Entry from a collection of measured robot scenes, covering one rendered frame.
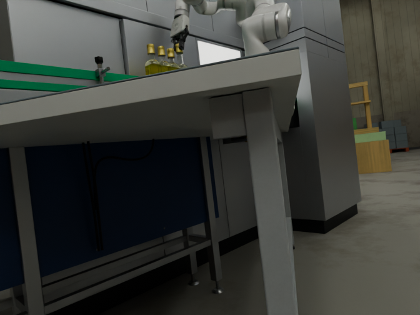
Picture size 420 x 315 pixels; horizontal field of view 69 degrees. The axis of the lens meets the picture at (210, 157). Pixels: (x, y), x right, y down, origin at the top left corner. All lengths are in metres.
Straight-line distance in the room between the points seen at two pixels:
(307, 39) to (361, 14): 10.39
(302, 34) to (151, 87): 1.91
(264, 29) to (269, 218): 0.86
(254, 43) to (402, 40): 11.57
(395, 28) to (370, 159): 7.54
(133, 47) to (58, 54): 0.35
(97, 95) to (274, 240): 0.32
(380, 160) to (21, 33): 5.35
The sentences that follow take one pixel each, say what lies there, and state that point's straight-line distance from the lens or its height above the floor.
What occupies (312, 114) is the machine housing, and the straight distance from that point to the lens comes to 2.18.
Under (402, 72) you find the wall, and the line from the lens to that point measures 12.42.
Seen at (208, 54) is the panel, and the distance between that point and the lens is 1.97.
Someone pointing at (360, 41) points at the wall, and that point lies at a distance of 12.36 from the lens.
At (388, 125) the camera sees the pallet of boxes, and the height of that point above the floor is 0.88.
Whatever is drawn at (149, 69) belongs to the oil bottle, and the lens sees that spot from 1.46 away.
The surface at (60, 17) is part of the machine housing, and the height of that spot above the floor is 1.27.
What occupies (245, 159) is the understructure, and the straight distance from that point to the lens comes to 2.10.
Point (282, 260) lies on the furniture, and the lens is 0.46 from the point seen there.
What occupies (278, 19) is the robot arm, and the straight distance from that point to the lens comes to 1.19.
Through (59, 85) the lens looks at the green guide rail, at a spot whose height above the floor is 0.90.
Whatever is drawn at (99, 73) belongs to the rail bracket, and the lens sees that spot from 1.15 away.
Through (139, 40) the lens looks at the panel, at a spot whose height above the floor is 1.23.
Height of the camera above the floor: 0.63
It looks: 1 degrees down
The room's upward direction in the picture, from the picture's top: 7 degrees counter-clockwise
